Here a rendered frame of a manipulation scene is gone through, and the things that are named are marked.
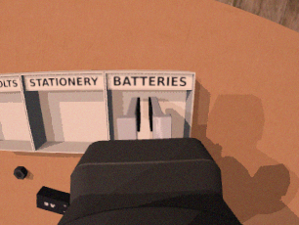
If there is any grey three-compartment bin rack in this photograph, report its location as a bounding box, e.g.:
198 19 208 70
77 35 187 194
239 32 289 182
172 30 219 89
0 69 195 154

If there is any dark grey hex nut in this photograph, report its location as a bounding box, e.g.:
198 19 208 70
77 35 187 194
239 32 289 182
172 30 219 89
14 166 28 179

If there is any black 9v battery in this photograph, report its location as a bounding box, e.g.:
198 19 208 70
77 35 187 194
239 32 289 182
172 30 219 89
36 186 70 215

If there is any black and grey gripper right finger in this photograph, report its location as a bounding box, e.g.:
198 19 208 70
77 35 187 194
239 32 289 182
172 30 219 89
149 97 172 139

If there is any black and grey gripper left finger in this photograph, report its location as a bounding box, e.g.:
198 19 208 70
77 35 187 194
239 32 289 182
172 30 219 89
117 97 141 140

